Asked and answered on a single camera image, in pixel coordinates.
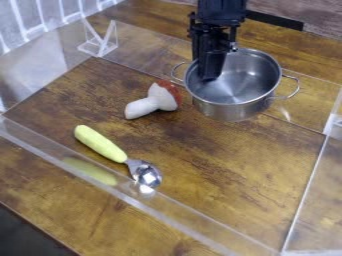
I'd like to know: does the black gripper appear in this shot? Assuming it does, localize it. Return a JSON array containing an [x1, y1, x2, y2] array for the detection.
[[188, 0, 247, 80]]

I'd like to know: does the silver pot with handles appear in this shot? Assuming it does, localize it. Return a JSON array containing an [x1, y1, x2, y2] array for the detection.
[[171, 48, 300, 122]]

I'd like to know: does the red and white mushroom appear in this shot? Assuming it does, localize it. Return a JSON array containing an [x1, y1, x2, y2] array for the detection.
[[124, 80, 181, 119]]

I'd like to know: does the black strip on table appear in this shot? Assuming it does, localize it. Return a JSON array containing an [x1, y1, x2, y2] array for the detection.
[[245, 10, 304, 31]]

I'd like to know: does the clear acrylic triangle bracket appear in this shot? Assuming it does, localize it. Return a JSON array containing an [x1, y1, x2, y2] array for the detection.
[[77, 20, 118, 57]]

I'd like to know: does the spoon with yellow handle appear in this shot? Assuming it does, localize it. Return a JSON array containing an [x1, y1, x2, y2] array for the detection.
[[73, 125, 163, 189]]

